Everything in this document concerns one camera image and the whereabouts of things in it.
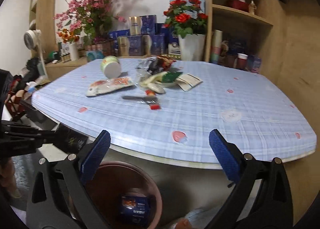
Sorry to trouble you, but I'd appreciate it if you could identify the blue luckin coffee bag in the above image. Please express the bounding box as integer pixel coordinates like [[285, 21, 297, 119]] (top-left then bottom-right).
[[120, 195, 150, 223]]

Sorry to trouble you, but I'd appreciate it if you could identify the floral snack wrapper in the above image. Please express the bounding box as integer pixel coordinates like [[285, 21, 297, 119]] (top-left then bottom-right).
[[86, 77, 135, 97]]

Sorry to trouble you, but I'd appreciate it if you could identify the white candle card packaging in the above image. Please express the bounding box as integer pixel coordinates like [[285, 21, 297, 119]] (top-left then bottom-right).
[[175, 74, 203, 92]]

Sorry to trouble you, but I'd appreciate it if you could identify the black plastic spoon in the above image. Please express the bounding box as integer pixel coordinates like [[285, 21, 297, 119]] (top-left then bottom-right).
[[122, 96, 147, 104]]

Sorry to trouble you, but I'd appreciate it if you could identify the green sachet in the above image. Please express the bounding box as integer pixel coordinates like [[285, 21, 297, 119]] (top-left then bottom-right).
[[161, 72, 183, 83]]

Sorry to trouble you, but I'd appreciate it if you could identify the white oval soap packet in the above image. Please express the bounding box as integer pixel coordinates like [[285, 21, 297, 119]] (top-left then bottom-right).
[[147, 83, 165, 94]]

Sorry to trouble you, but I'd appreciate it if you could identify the green white paper cup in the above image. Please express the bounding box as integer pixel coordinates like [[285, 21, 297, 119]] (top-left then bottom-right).
[[100, 56, 121, 79]]

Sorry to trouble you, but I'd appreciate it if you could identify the cream plastic lid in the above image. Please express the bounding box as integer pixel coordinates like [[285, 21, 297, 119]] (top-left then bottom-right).
[[146, 71, 176, 88]]

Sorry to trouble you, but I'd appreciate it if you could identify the clear plastic wrapper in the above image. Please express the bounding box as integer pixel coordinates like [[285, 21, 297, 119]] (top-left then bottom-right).
[[135, 68, 152, 88]]

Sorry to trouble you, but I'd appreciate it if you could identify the brown red paper bag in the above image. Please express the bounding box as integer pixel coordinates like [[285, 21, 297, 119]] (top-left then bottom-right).
[[156, 56, 176, 71]]

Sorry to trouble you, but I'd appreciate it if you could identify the silver foil bag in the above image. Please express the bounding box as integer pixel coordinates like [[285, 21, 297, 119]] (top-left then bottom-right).
[[136, 58, 163, 76]]

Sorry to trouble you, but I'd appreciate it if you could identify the black foil wrapper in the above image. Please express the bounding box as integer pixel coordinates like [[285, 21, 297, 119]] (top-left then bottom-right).
[[53, 123, 88, 154]]

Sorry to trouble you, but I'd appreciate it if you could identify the brown round trash bin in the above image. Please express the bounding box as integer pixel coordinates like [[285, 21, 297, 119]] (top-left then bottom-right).
[[86, 161, 163, 228]]

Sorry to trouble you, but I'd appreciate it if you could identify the person left hand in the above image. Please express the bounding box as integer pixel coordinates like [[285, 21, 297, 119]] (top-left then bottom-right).
[[1, 158, 21, 199]]

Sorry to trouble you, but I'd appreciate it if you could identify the pile of clothes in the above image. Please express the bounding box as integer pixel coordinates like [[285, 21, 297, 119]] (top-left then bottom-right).
[[5, 57, 50, 117]]

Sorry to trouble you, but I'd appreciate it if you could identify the blue plaid tablecloth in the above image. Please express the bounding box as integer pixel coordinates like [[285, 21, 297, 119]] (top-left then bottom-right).
[[31, 60, 317, 169]]

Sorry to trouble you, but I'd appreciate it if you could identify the small purple box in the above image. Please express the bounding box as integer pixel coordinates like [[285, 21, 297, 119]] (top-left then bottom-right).
[[247, 55, 262, 73]]

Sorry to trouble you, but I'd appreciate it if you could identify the white desk fan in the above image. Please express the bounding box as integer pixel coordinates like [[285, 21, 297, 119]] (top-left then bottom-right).
[[23, 29, 48, 79]]

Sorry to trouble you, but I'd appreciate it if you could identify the red paper cup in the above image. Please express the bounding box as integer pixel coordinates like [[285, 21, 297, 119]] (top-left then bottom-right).
[[236, 53, 248, 70]]

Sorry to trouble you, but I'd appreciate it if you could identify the stack of pastel cups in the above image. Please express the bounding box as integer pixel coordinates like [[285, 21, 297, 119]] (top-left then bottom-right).
[[210, 29, 222, 64]]

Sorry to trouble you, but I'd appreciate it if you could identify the orange flowers white vase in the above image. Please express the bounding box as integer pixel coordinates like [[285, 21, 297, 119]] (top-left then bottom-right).
[[57, 28, 80, 61]]

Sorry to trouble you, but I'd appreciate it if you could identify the striped tin box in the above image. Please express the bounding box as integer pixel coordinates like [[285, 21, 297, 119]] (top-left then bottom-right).
[[85, 42, 113, 63]]

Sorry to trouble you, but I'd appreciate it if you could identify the blue silver gift box right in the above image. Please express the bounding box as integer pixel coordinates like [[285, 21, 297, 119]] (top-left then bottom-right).
[[143, 35, 165, 55]]

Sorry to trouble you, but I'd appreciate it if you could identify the pink cherry blossom plant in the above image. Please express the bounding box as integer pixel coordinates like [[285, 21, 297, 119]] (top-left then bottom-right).
[[54, 0, 126, 43]]

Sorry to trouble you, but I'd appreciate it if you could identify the red rose plant white pot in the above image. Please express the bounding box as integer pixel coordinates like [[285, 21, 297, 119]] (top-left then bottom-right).
[[163, 0, 209, 62]]

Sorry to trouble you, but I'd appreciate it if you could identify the wooden shelf unit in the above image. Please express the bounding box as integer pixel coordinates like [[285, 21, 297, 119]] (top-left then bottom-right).
[[203, 0, 288, 84]]

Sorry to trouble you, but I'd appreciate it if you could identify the red gift basket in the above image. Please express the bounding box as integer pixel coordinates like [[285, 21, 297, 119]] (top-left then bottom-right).
[[226, 0, 252, 12]]

